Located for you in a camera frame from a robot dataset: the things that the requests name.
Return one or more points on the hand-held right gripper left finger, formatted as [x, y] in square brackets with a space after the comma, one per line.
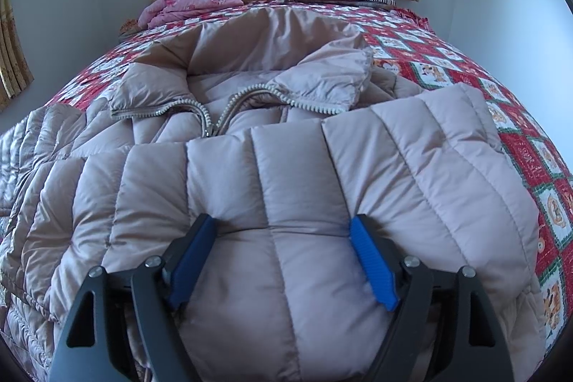
[192, 265]

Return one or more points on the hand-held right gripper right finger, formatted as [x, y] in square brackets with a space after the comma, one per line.
[371, 261]

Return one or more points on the beige puffer jacket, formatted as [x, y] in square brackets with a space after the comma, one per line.
[277, 185]

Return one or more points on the red bear-print bedspread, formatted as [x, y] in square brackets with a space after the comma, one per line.
[447, 64]

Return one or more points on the small brown floral cushion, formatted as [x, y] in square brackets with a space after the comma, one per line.
[128, 26]

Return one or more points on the pink floral folded blanket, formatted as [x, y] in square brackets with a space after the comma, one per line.
[188, 1]

